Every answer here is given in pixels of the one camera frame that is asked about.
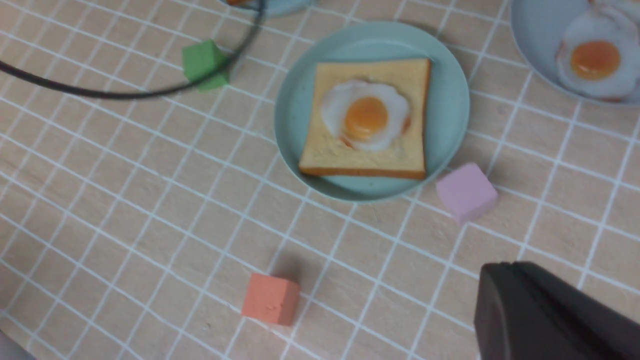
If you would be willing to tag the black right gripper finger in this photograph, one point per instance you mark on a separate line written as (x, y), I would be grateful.
(524, 312)

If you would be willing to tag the fried egg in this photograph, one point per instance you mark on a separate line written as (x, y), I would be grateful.
(365, 116)
(598, 55)

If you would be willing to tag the toast slice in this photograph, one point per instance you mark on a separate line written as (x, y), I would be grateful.
(324, 155)

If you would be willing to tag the pink cube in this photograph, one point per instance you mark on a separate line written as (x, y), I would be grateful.
(467, 193)

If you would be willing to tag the orange red cube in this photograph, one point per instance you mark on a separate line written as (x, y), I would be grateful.
(271, 299)

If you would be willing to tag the light blue egg plate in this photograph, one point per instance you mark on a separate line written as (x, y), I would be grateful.
(538, 27)

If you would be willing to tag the orange checkered tablecloth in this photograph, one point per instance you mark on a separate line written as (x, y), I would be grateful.
(130, 230)

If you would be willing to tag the light blue bread plate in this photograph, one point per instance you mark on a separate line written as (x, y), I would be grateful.
(274, 8)

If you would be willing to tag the green cube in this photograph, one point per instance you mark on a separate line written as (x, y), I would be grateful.
(201, 58)

